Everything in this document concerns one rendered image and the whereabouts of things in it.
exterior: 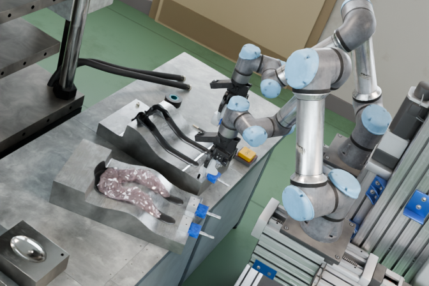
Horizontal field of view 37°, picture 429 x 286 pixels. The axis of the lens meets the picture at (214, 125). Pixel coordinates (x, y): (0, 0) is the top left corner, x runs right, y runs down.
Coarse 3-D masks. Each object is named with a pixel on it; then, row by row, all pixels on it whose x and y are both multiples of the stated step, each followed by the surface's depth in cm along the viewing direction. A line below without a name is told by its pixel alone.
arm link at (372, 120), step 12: (360, 108) 256; (372, 108) 249; (360, 120) 249; (372, 120) 245; (384, 120) 246; (360, 132) 249; (372, 132) 246; (384, 132) 247; (360, 144) 251; (372, 144) 249
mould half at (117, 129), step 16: (128, 112) 270; (176, 112) 268; (112, 128) 258; (128, 128) 252; (144, 128) 252; (160, 128) 258; (128, 144) 255; (144, 144) 251; (176, 144) 259; (208, 144) 264; (144, 160) 254; (160, 160) 250; (176, 160) 250; (176, 176) 249; (192, 176) 245; (192, 192) 248
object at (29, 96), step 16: (32, 64) 289; (0, 80) 273; (16, 80) 276; (32, 80) 280; (48, 80) 283; (0, 96) 265; (16, 96) 268; (32, 96) 271; (48, 96) 274; (80, 96) 281; (0, 112) 257; (16, 112) 260; (32, 112) 263; (48, 112) 266; (64, 112) 275; (0, 128) 250; (16, 128) 253; (32, 128) 259; (0, 144) 245
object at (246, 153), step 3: (243, 147) 278; (246, 147) 279; (243, 150) 277; (246, 150) 277; (249, 150) 278; (240, 153) 275; (243, 153) 275; (246, 153) 275; (249, 153) 276; (252, 153) 277; (255, 153) 277; (243, 156) 274; (246, 156) 274; (249, 156) 274; (252, 156) 275; (246, 159) 274; (249, 159) 274
